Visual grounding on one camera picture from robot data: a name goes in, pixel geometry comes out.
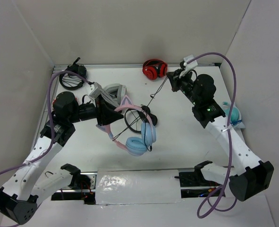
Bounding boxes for glossy white tape sheet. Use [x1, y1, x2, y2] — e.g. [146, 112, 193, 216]
[95, 170, 182, 205]

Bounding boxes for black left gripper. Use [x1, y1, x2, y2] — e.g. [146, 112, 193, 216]
[68, 93, 124, 126]

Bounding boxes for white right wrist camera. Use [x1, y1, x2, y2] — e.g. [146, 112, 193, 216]
[179, 54, 198, 78]

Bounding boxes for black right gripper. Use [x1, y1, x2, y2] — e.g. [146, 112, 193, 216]
[167, 68, 200, 105]

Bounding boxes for aluminium frame rail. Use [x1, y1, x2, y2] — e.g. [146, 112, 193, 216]
[25, 63, 220, 171]

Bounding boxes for black wired headphones far left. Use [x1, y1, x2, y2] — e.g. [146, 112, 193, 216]
[59, 57, 88, 91]

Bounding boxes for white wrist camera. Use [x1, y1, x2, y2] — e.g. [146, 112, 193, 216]
[179, 54, 198, 78]
[87, 82, 103, 100]

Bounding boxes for pink blue cat-ear headphones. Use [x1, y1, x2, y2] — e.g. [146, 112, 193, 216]
[96, 95, 157, 157]

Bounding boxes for red black headphones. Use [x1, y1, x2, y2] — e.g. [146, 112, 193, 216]
[142, 59, 168, 80]

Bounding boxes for small black headphones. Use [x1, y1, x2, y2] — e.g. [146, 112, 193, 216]
[124, 105, 158, 134]

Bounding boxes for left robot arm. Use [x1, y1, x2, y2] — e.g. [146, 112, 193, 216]
[0, 91, 123, 225]

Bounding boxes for grey white headphones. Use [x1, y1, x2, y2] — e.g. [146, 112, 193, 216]
[103, 83, 127, 106]

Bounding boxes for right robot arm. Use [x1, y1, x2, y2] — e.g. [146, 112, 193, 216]
[167, 69, 274, 201]

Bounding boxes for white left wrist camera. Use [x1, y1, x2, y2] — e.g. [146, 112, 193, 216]
[87, 82, 103, 100]

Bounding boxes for teal headphones in bag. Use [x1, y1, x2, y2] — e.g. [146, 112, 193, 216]
[222, 102, 245, 129]

